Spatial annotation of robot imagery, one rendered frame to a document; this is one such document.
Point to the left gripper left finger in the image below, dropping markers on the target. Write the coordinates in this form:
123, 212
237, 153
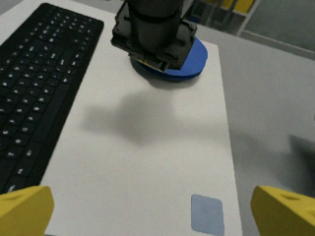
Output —
26, 212

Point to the white desk top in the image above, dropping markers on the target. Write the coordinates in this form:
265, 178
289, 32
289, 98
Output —
136, 146

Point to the blue tape reel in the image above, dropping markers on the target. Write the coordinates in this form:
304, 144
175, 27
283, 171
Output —
203, 47
192, 67

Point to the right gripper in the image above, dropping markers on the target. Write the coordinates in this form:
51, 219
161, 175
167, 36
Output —
154, 42

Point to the black computer keyboard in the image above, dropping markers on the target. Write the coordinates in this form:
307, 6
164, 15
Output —
42, 64

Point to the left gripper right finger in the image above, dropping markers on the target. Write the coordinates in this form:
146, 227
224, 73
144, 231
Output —
281, 213

